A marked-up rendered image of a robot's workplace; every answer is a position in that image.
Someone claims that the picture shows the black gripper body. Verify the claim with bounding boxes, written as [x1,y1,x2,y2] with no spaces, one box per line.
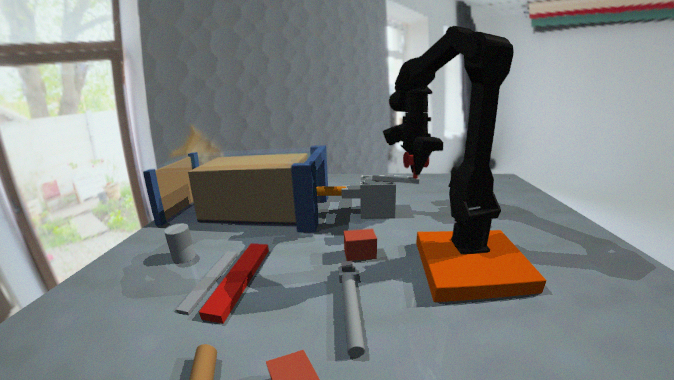
[400,112,443,152]

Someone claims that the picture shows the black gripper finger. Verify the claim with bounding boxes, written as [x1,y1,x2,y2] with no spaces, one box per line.
[408,148,433,175]
[400,144,414,173]

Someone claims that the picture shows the blue rectangular frame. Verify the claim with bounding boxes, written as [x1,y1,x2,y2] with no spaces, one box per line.
[302,145,328,233]

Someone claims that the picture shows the red rectangular bar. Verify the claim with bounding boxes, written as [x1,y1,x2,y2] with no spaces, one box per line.
[199,243,269,324]

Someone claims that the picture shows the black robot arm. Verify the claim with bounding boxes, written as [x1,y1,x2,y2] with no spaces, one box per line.
[389,26,514,254]

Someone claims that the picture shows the black-headed mallet with wooden handle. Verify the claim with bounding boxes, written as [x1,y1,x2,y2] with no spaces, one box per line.
[189,344,217,380]

